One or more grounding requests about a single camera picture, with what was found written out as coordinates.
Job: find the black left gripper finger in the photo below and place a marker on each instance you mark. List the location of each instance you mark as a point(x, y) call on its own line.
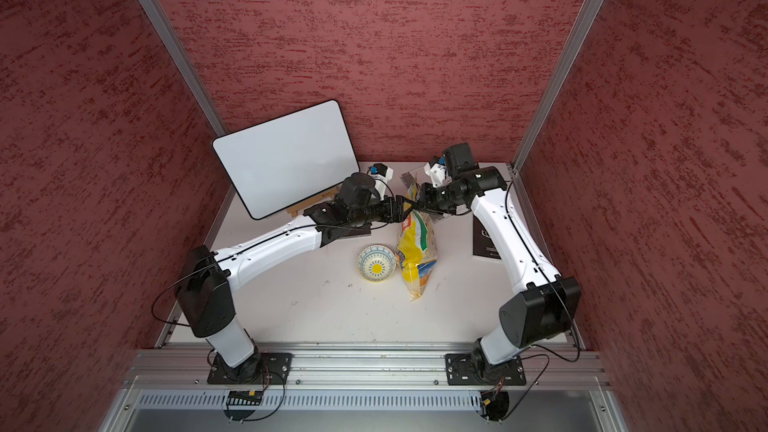
point(404, 207)
point(402, 217)

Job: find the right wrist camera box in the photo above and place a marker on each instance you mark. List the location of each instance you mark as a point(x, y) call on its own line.
point(455, 159)

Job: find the aluminium front rail frame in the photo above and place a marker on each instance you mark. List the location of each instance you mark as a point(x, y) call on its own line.
point(406, 377)

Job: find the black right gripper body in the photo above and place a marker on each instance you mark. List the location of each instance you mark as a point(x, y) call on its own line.
point(441, 198)

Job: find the white board with black rim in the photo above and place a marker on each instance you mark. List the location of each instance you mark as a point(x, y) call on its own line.
point(286, 160)

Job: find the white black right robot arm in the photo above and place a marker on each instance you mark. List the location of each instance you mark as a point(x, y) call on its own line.
point(543, 302)

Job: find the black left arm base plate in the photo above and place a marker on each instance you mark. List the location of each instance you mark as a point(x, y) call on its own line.
point(252, 367)

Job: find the aluminium left corner post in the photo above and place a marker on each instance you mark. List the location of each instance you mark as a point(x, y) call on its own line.
point(173, 45)

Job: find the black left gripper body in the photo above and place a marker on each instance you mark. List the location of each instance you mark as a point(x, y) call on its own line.
point(383, 210)

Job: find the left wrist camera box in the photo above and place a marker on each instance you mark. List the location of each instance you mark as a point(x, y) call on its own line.
point(380, 171)

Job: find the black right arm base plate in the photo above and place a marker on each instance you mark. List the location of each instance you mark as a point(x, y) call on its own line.
point(485, 369)

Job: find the yellow oats bag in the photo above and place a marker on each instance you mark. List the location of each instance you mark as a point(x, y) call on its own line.
point(417, 252)

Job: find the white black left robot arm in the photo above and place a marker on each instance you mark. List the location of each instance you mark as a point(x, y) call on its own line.
point(209, 278)

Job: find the white paper manual booklet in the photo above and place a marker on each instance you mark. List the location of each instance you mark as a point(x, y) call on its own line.
point(415, 174)

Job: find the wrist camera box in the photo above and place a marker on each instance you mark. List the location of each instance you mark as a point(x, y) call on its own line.
point(380, 171)
point(455, 159)

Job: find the aluminium corner post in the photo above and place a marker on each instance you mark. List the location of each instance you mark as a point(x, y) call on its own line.
point(581, 27)
point(173, 45)

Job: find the aluminium right corner post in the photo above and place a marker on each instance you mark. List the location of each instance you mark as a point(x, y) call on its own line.
point(581, 27)

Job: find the black Murphy's law book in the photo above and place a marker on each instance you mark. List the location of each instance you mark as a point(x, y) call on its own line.
point(482, 244)

